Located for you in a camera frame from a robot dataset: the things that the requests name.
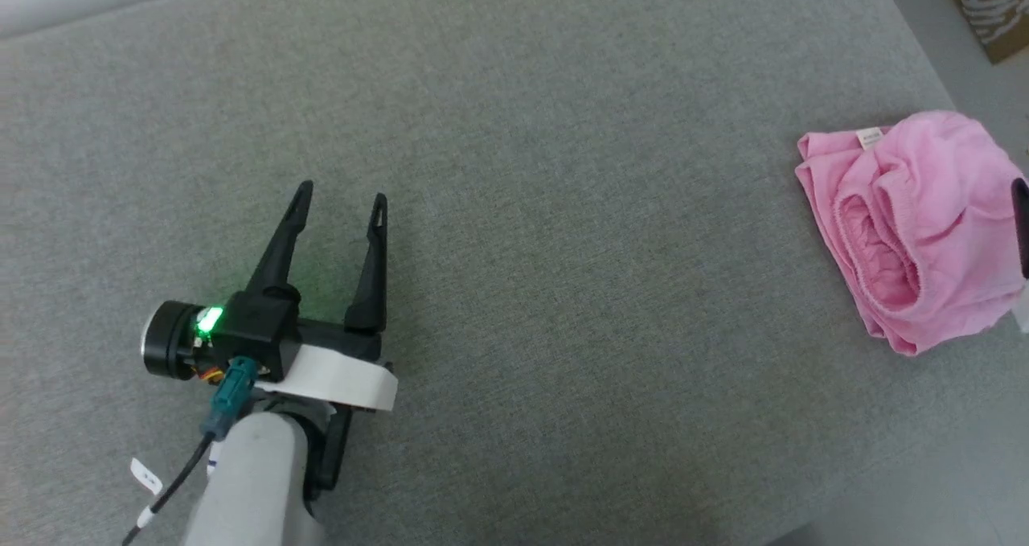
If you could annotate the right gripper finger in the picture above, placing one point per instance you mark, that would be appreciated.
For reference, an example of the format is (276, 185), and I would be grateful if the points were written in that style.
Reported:
(1022, 228)

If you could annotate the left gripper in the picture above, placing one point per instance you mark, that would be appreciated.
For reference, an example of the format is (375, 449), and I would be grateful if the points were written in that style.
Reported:
(265, 329)

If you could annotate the pink garment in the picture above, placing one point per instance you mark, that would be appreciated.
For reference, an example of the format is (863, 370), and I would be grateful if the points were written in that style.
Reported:
(924, 224)

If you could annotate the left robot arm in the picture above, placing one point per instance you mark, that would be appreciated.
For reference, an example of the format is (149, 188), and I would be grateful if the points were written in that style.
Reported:
(253, 482)

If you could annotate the patterned cardboard box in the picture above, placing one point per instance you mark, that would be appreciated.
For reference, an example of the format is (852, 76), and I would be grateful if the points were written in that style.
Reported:
(993, 7)

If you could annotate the grey-green fabric sofa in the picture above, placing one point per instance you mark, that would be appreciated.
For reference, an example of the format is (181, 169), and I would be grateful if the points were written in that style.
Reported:
(563, 248)

